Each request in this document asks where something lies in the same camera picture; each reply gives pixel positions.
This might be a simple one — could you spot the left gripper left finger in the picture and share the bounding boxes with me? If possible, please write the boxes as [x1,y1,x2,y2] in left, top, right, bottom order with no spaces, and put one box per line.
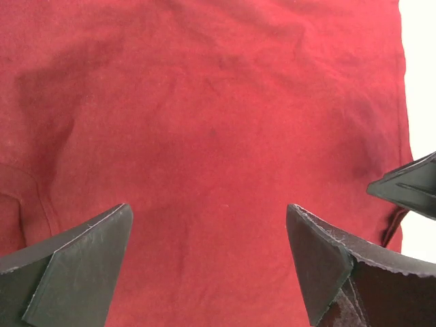
[1,204,133,327]

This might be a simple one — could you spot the dark red t-shirt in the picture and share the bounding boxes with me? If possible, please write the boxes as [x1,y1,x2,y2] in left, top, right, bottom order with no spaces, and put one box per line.
[1,1,411,326]

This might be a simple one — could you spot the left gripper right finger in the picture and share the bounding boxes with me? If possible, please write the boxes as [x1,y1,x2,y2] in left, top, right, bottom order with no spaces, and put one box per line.
[287,204,435,326]

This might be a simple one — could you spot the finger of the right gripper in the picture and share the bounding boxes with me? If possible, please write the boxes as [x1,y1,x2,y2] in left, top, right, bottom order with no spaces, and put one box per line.
[367,153,435,220]

